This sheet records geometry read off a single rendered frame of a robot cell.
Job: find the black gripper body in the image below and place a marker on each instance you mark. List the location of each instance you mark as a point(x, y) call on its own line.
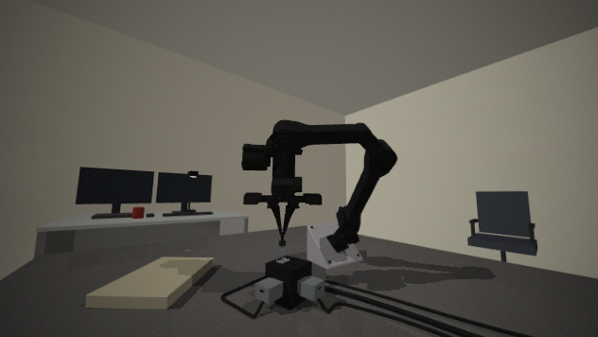
point(307, 198)

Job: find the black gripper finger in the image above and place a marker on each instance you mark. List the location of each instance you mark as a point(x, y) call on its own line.
point(276, 212)
point(288, 214)

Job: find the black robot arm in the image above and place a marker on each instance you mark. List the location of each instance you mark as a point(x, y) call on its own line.
point(287, 140)

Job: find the beige flat rectangular slab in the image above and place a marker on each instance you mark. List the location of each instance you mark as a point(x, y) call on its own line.
point(154, 287)

